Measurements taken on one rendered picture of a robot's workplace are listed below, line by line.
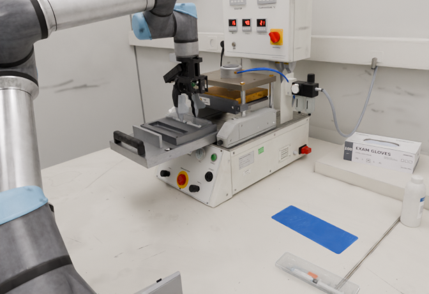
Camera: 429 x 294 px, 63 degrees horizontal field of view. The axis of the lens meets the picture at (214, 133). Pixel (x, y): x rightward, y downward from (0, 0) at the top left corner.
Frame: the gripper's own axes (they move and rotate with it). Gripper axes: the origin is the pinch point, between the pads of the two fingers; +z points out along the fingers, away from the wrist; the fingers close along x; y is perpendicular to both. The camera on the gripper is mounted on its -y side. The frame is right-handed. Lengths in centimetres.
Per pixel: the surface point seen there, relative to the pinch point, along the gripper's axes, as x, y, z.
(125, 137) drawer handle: -23.6, 0.2, 0.7
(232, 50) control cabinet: 34.4, -12.0, -16.2
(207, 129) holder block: 0.0, 10.0, 2.6
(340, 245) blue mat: 5, 55, 25
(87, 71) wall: 29, -144, 6
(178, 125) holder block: -5.1, 1.5, 1.9
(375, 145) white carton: 48, 44, 14
